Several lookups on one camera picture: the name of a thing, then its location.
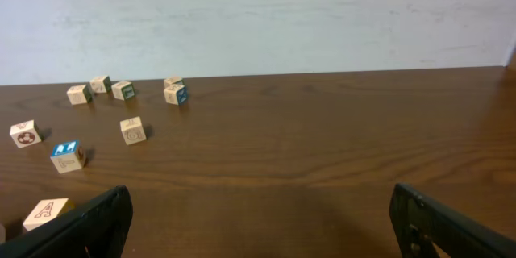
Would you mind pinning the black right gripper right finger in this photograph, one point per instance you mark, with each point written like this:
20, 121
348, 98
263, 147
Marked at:
421, 224

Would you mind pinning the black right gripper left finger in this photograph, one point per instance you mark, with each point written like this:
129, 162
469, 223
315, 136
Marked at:
98, 228

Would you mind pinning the wooden block letter A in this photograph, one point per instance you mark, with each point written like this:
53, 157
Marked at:
47, 210

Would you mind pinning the wooden block blue top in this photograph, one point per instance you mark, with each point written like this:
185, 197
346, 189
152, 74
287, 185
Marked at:
68, 157

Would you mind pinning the wooden block letter G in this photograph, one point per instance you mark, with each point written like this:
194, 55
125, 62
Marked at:
132, 130

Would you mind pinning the wooden block soccer ball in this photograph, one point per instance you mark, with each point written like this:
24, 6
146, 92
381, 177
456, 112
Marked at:
25, 134

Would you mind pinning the wooden block far left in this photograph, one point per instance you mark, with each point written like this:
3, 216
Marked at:
79, 94

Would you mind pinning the wooden block green side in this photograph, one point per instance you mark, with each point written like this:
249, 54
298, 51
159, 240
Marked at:
123, 90

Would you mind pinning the wooden block back left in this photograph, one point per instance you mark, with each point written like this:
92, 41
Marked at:
101, 85

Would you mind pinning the wooden block blue side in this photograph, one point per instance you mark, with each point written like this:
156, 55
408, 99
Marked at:
175, 94

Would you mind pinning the wooden block back right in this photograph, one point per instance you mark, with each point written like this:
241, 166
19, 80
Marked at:
173, 81

